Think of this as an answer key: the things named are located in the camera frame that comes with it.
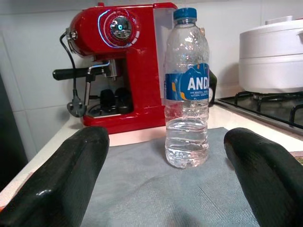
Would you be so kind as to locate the patterned table mat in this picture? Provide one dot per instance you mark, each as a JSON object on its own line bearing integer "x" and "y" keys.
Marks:
{"x": 298, "y": 159}

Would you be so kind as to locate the white cooking pot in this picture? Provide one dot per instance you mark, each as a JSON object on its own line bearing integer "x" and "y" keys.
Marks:
{"x": 270, "y": 61}

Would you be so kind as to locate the black item behind bottle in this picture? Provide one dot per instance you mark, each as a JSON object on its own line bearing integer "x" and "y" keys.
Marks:
{"x": 213, "y": 87}

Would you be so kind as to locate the clear water bottle blue label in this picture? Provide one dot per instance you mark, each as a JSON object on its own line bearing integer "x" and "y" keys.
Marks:
{"x": 187, "y": 132}

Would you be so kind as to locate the grey dish cloth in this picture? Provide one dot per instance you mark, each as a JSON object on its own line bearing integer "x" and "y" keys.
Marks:
{"x": 154, "y": 189}

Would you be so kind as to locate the dark grey panel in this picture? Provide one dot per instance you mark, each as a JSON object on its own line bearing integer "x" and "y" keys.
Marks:
{"x": 10, "y": 132}

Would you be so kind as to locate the red espresso machine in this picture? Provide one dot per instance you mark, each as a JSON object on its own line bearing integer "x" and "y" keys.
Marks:
{"x": 142, "y": 71}

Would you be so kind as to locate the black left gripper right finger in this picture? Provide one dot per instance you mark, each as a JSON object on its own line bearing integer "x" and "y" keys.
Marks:
{"x": 270, "y": 184}

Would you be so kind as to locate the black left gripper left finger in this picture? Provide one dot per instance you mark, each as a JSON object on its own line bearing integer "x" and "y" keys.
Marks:
{"x": 54, "y": 184}

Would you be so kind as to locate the black gas stove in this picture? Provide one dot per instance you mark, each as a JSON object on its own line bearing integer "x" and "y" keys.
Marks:
{"x": 267, "y": 106}

